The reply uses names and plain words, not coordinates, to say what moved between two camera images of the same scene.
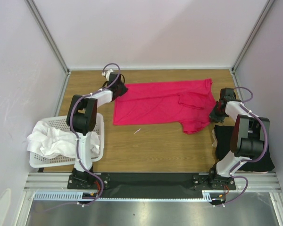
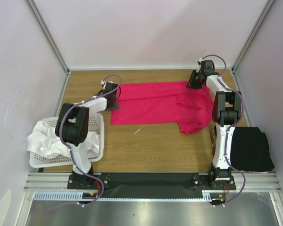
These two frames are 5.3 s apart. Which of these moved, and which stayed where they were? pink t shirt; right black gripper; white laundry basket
Moved: right black gripper
Stayed: white laundry basket; pink t shirt
